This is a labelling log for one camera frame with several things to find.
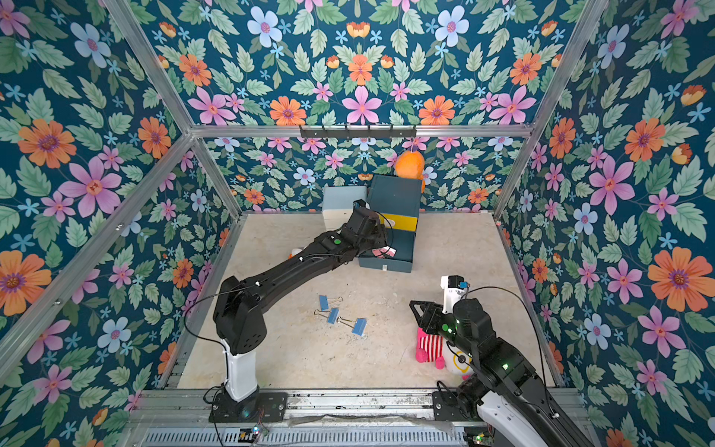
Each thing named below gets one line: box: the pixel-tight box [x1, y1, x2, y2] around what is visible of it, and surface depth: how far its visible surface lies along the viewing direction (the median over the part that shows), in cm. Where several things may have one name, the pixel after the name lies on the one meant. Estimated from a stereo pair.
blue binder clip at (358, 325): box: [336, 316, 368, 337], surface depth 90 cm
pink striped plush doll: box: [416, 326, 474, 380], surface depth 78 cm
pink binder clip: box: [372, 245, 398, 259], surface depth 97 cm
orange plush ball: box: [395, 150, 426, 190], surface depth 100 cm
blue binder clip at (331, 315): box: [312, 307, 340, 326], surface depth 93 cm
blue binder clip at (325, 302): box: [319, 295, 344, 312], surface depth 96 cm
